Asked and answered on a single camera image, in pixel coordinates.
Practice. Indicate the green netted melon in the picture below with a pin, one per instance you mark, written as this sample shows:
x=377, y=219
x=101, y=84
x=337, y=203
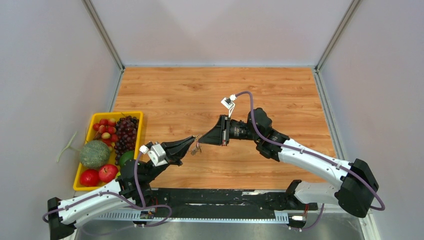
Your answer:
x=94, y=154

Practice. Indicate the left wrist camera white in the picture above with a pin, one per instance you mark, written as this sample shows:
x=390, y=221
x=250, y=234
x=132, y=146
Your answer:
x=155, y=152

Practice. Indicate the dark purple grape bunch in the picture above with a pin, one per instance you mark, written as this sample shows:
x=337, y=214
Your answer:
x=127, y=131

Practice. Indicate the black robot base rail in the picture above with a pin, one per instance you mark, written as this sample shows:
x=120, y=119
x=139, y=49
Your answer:
x=228, y=205

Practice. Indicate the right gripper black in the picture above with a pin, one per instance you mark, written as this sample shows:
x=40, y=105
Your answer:
x=218, y=135

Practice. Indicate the green plant stem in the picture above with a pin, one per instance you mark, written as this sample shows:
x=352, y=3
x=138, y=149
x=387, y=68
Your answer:
x=67, y=147

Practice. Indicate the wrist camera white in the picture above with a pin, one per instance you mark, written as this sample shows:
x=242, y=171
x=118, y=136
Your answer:
x=155, y=152
x=229, y=103

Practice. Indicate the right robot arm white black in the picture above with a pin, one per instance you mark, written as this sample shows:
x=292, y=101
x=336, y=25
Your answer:
x=349, y=185

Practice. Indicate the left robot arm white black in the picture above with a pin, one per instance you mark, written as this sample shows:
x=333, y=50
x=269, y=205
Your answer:
x=130, y=189

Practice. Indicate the yellow plastic tray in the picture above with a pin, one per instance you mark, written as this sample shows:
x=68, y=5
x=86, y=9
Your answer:
x=95, y=118

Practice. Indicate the small red fruits pile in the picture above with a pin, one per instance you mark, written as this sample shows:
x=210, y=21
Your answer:
x=105, y=131

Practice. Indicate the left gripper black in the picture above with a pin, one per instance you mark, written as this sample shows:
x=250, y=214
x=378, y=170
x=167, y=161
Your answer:
x=178, y=149

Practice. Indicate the red apple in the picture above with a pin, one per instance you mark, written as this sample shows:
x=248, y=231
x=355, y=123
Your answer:
x=107, y=173

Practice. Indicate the green avocado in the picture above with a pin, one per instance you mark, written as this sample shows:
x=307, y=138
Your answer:
x=129, y=155

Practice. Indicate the red tomato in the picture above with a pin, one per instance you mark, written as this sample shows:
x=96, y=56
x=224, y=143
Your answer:
x=89, y=178

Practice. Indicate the metal keyring with keys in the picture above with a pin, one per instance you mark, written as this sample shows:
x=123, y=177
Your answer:
x=196, y=147

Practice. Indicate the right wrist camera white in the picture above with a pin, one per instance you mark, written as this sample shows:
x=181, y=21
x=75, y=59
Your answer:
x=229, y=103

